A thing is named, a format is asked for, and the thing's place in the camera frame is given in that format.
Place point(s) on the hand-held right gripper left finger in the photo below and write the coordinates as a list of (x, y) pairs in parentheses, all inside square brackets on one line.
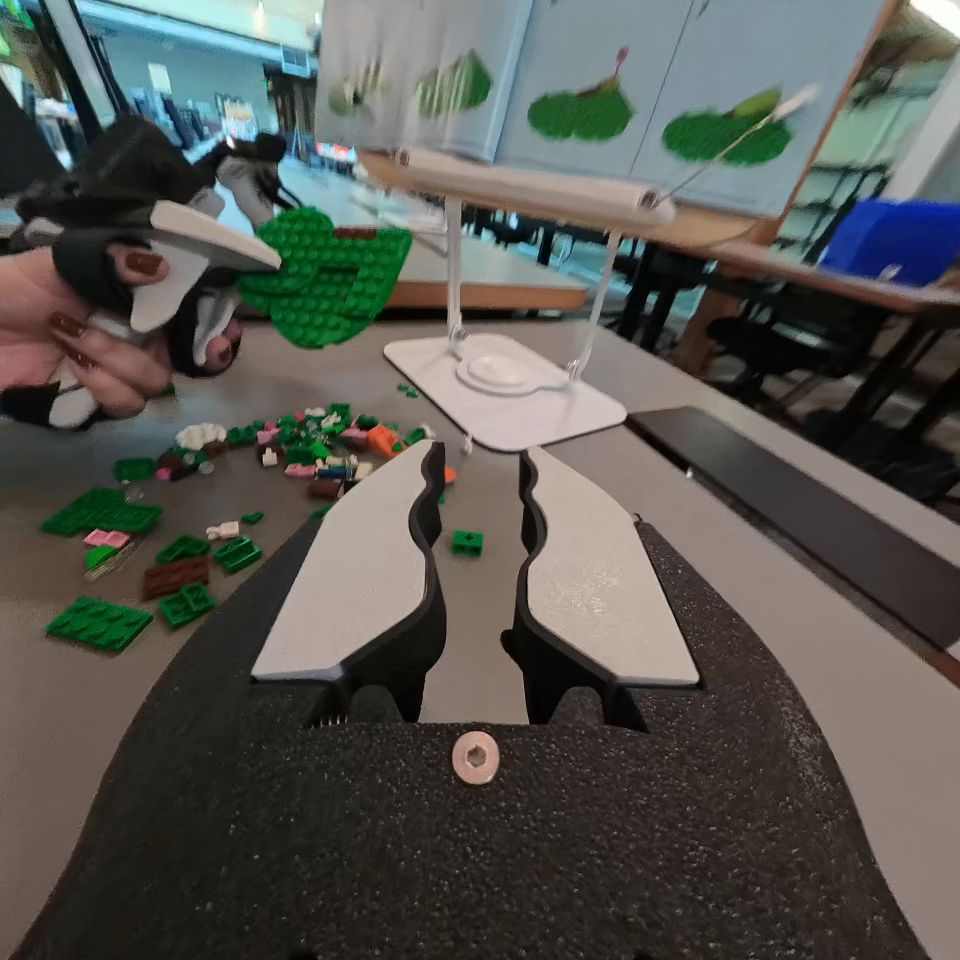
[(360, 592)]

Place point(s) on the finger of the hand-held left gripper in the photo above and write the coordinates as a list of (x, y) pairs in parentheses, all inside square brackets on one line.
[(210, 236)]

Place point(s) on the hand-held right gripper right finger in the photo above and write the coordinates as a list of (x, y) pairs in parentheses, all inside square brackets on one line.
[(600, 592)]

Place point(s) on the green lego plate assembly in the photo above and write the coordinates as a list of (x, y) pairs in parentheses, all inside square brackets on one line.
[(330, 277)]

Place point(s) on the small green lego brick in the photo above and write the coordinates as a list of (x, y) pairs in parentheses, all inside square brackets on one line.
[(466, 544)]

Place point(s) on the pile of loose lego pieces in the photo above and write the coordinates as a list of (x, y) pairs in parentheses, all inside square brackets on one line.
[(97, 622)]

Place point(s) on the person's left hand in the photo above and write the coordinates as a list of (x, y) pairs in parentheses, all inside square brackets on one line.
[(45, 330)]

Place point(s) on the orange brick separator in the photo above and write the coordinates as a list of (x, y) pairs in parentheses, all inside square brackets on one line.
[(386, 442)]

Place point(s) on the white book stand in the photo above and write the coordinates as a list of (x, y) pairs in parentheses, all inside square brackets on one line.
[(510, 405)]

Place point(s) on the grey desk with wooden edge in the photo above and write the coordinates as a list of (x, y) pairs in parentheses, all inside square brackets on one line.
[(487, 277)]

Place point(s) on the wooden desk with black legs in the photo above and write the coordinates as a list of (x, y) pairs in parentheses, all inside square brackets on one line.
[(825, 281)]

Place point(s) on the stack of blue bins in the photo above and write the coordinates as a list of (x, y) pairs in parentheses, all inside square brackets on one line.
[(892, 240)]

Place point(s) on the open instruction booklet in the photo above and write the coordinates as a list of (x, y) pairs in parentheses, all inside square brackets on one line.
[(675, 60)]

